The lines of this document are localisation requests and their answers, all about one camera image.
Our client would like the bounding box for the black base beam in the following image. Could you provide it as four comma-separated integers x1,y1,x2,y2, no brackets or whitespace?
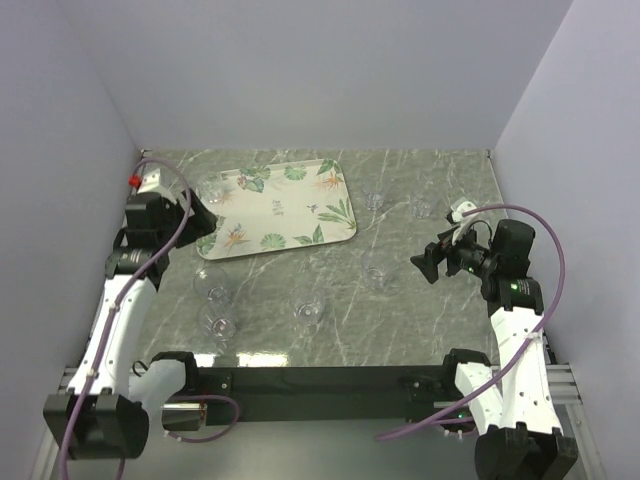
170,365,462,426

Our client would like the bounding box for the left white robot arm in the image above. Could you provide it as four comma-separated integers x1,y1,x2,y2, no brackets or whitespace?
43,189,217,460

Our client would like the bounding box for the floral white serving tray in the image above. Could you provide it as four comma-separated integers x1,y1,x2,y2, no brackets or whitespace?
196,159,357,260

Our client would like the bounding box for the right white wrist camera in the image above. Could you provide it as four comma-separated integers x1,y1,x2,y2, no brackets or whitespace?
448,197,477,245

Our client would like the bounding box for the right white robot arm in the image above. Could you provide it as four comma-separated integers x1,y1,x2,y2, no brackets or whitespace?
411,219,578,479

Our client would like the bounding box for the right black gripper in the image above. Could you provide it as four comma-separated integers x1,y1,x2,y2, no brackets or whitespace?
410,220,499,283

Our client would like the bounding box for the clear glass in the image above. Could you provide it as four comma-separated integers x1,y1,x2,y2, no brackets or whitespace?
409,191,433,219
193,265,232,304
290,286,326,326
362,180,386,211
362,250,393,291
198,173,234,205
197,301,237,341

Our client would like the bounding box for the aluminium frame rail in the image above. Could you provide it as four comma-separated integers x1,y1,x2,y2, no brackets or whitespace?
57,365,583,405

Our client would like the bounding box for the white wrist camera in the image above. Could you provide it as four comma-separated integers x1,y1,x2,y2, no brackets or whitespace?
448,197,477,245
128,168,169,197

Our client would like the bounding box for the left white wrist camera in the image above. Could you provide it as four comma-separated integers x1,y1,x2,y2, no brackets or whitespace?
128,168,169,197

